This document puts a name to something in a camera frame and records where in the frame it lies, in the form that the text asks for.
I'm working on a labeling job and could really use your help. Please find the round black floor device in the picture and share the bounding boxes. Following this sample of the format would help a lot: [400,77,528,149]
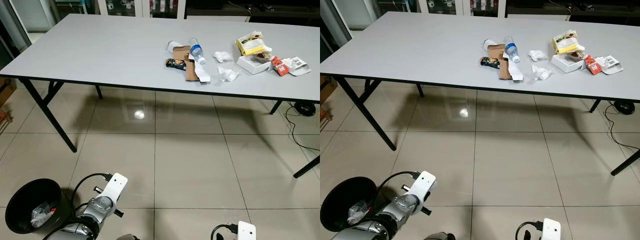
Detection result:
[294,101,318,118]
[613,100,636,116]

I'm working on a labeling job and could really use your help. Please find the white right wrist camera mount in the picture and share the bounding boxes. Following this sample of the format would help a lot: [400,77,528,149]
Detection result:
[541,218,562,240]
[236,221,257,240]

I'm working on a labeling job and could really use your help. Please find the brown cardboard carton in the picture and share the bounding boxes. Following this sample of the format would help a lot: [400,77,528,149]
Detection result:
[320,75,339,106]
[0,77,18,109]

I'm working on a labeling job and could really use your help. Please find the black rubbish bin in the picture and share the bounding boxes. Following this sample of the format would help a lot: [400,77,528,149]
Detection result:
[320,176,379,233]
[5,178,74,235]

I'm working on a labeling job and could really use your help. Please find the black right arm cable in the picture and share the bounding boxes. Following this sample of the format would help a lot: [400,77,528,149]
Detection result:
[515,220,545,240]
[210,223,239,240]

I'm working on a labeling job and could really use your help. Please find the black floor cable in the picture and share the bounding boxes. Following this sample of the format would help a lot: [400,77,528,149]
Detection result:
[603,102,640,151]
[284,105,321,154]

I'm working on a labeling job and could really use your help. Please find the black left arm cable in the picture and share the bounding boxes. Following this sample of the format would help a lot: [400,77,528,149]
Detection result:
[375,171,422,207]
[70,173,114,212]

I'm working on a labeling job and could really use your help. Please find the torn brown cardboard box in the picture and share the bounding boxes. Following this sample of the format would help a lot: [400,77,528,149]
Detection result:
[487,44,514,81]
[172,45,200,82]

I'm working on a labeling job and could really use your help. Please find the yellow food box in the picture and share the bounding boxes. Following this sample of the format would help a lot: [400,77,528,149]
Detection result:
[235,31,273,56]
[551,30,586,55]

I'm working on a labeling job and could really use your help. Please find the red snack packet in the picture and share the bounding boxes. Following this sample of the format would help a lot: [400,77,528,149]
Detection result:
[584,54,604,76]
[270,56,291,77]

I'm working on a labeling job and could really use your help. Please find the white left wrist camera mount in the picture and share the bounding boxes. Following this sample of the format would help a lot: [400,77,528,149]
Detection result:
[407,170,438,209]
[97,173,129,214]

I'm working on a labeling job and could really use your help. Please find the grey folding table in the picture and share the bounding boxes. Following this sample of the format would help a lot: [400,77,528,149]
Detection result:
[0,13,321,179]
[320,11,640,177]

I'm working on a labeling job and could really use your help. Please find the crumpled clear plastic wrap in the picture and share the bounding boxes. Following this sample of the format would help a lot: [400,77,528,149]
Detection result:
[347,200,371,225]
[31,201,56,229]

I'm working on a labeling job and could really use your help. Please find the clear plastic water bottle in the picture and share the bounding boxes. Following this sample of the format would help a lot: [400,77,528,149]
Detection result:
[189,37,207,66]
[504,36,522,65]

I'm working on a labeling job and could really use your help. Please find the white plastic mailer bag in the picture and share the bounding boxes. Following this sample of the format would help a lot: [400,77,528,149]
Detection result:
[282,56,312,77]
[595,55,625,76]

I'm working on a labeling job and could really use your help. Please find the white glass-door cabinet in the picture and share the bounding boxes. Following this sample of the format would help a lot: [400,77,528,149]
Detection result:
[97,0,187,20]
[417,0,507,17]

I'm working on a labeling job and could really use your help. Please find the white foam box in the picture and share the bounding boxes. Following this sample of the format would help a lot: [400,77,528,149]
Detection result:
[551,51,586,74]
[236,52,273,75]

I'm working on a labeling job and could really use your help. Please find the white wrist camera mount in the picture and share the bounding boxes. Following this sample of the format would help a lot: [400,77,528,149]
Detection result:
[407,170,438,209]
[236,221,257,240]
[97,173,129,214]
[541,218,562,240]

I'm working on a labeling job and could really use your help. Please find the black TV cabinet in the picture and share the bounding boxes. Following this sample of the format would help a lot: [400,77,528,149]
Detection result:
[505,0,640,24]
[185,0,321,24]

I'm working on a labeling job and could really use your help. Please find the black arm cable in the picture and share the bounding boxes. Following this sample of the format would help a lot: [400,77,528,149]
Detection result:
[515,220,545,240]
[375,171,422,207]
[210,223,239,240]
[70,173,114,212]

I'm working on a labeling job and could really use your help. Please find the white paper strip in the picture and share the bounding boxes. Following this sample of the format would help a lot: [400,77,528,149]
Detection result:
[507,59,525,83]
[192,60,212,84]

